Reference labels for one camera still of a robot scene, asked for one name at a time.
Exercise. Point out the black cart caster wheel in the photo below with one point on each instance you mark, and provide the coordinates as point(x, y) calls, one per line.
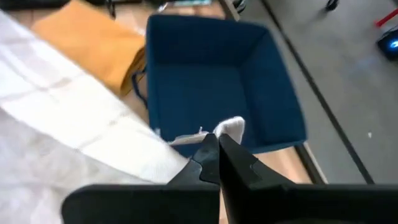
point(331, 3)

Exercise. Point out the mustard yellow towel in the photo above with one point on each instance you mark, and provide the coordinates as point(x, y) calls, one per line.
point(93, 46)

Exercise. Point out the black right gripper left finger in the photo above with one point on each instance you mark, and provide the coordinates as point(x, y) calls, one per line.
point(149, 205)

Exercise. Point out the red metal bar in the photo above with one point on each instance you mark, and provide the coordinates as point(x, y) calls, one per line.
point(387, 17)

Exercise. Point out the plain white towel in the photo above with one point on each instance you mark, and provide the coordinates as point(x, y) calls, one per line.
point(62, 124)

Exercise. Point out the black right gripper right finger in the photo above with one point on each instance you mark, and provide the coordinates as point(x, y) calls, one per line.
point(295, 205)

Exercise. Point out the black aluminium rig frame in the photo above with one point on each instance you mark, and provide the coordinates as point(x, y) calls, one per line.
point(311, 165)

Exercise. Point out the black device with blue light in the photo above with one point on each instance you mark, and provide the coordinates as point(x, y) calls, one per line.
point(390, 43)

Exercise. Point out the navy fabric storage bin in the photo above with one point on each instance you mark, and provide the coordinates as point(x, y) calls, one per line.
point(202, 84)

